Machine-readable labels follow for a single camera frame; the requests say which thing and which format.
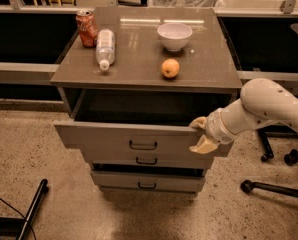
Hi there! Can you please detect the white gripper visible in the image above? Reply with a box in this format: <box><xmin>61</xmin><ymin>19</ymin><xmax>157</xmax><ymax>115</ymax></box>
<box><xmin>189</xmin><ymin>108</ymin><xmax>236</xmax><ymax>154</ymax></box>

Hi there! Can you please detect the grey top drawer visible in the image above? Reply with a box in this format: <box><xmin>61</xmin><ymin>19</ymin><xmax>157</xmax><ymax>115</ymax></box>
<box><xmin>55</xmin><ymin>93</ymin><xmax>226</xmax><ymax>159</ymax></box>

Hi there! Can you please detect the grey drawer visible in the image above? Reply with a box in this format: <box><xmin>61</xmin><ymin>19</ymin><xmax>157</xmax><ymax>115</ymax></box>
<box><xmin>91</xmin><ymin>171</ymin><xmax>205</xmax><ymax>193</ymax></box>
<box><xmin>87</xmin><ymin>154</ymin><xmax>213</xmax><ymax>169</ymax></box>
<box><xmin>55</xmin><ymin>93</ymin><xmax>226</xmax><ymax>159</ymax></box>

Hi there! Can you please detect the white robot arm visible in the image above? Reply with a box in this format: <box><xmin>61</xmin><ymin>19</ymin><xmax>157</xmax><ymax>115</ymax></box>
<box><xmin>190</xmin><ymin>78</ymin><xmax>298</xmax><ymax>154</ymax></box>

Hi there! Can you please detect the grey drawer cabinet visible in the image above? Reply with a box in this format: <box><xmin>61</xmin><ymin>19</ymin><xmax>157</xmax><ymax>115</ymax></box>
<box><xmin>50</xmin><ymin>6</ymin><xmax>244</xmax><ymax>198</ymax></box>

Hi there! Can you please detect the grey bottom drawer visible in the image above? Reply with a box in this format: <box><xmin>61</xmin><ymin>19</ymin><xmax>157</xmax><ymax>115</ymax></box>
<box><xmin>91</xmin><ymin>171</ymin><xmax>205</xmax><ymax>193</ymax></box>

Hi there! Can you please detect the grey middle drawer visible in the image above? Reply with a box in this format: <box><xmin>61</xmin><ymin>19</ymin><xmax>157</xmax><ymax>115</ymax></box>
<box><xmin>87</xmin><ymin>154</ymin><xmax>213</xmax><ymax>169</ymax></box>

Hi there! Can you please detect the black chair base with casters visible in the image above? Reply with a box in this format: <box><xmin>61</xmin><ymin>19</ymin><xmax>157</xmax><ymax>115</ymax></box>
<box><xmin>240</xmin><ymin>127</ymin><xmax>298</xmax><ymax>198</ymax></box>

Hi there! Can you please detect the orange fruit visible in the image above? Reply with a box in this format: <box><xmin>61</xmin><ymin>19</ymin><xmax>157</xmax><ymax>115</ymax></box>
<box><xmin>161</xmin><ymin>59</ymin><xmax>180</xmax><ymax>79</ymax></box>

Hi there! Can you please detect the white bowl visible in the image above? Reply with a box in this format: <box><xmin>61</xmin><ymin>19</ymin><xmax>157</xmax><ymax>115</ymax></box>
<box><xmin>157</xmin><ymin>23</ymin><xmax>193</xmax><ymax>51</ymax></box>

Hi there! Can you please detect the clear plastic water bottle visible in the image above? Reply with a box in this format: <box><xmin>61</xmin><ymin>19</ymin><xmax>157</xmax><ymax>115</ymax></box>
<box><xmin>96</xmin><ymin>29</ymin><xmax>115</xmax><ymax>71</ymax></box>

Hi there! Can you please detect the red soda can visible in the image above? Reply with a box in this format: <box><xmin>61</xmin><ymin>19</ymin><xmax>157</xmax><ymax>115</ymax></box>
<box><xmin>76</xmin><ymin>10</ymin><xmax>98</xmax><ymax>48</ymax></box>

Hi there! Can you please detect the black stand leg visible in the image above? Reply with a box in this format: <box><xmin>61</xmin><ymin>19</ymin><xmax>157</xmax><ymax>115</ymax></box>
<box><xmin>16</xmin><ymin>179</ymin><xmax>49</xmax><ymax>240</ymax></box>

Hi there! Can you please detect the metal railing frame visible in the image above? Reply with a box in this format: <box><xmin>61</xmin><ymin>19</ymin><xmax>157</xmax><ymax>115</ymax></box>
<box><xmin>0</xmin><ymin>0</ymin><xmax>298</xmax><ymax>95</ymax></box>

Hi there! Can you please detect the black cable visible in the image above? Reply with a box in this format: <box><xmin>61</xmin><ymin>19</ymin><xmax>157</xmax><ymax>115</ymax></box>
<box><xmin>0</xmin><ymin>190</ymin><xmax>37</xmax><ymax>240</ymax></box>

